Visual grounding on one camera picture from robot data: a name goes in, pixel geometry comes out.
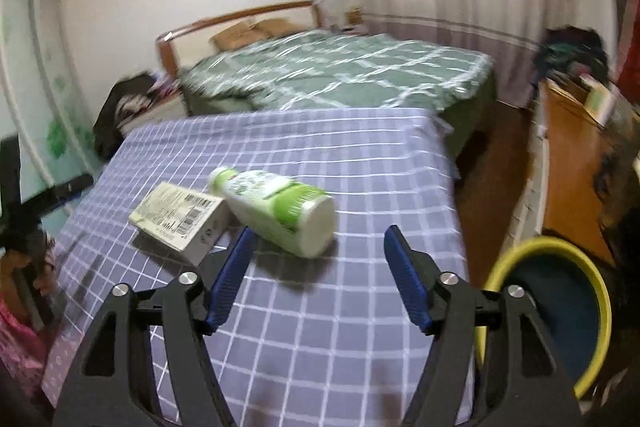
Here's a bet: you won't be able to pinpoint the green checkered quilt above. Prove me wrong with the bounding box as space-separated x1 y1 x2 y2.
179 31 496 115

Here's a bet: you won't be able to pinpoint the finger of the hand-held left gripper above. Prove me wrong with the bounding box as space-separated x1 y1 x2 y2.
10 173 96 223

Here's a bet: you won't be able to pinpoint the dark clothes on nightstand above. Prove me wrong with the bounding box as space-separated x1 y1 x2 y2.
92 74 166 160

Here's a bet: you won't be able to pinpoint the pale green desk calendar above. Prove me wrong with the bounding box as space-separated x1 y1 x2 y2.
582 79 621 128

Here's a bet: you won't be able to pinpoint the yellow-rimmed dark blue bin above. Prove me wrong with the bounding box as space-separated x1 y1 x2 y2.
472 237 613 400

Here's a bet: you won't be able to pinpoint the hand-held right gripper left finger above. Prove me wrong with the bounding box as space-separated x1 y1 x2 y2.
59 226 258 427

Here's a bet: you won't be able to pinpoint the pale green wardrobe door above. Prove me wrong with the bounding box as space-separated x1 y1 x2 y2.
0 0 106 228

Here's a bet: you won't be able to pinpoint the wooden desk with white drawers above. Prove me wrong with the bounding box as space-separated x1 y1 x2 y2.
520 77 621 268

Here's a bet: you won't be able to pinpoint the brown pillow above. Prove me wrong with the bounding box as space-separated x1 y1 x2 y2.
210 21 261 50
252 18 298 35

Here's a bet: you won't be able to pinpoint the pink patterned clothing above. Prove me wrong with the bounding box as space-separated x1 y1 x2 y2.
0 232 56 388

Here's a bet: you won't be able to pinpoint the wooden bed headboard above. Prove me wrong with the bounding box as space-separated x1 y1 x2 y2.
156 0 321 80

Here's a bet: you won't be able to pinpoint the pile of dark clothes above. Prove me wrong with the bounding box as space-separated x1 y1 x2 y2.
532 24 611 82

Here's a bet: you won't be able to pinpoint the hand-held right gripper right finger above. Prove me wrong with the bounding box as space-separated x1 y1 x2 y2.
383 224 583 427

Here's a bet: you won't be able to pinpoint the small cardboard box with barcode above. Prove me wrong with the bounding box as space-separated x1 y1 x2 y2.
128 182 231 268

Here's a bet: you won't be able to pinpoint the purple checkered tablecloth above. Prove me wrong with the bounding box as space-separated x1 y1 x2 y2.
40 107 481 427

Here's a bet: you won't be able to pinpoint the white and green plastic bottle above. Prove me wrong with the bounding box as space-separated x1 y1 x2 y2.
207 167 337 259

